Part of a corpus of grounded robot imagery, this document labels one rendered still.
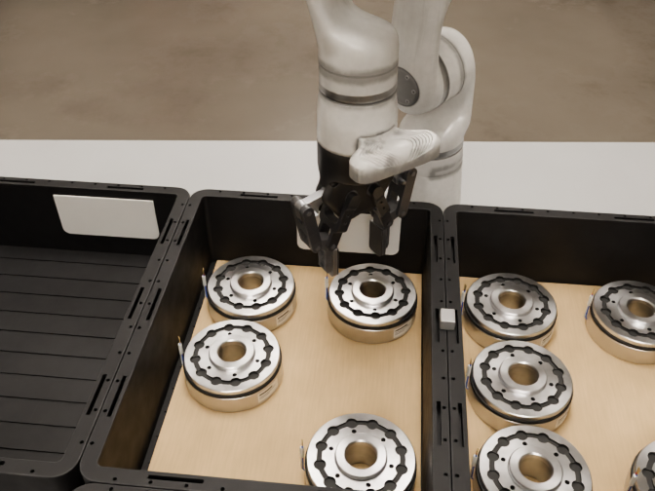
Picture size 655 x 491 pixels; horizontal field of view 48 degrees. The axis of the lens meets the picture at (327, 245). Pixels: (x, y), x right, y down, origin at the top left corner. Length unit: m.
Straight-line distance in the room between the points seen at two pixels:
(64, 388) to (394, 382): 0.35
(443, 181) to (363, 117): 0.42
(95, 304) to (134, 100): 2.22
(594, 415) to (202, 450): 0.40
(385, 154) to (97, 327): 0.42
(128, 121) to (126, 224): 2.03
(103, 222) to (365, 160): 0.43
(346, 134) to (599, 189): 0.78
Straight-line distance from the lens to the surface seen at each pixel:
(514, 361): 0.79
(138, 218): 0.93
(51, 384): 0.85
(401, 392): 0.79
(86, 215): 0.95
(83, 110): 3.08
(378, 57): 0.62
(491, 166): 1.37
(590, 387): 0.84
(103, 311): 0.91
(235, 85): 3.13
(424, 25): 0.91
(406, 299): 0.84
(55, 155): 1.46
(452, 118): 1.02
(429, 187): 1.05
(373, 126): 0.65
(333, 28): 0.62
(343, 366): 0.81
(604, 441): 0.80
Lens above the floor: 1.44
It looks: 40 degrees down
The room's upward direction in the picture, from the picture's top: straight up
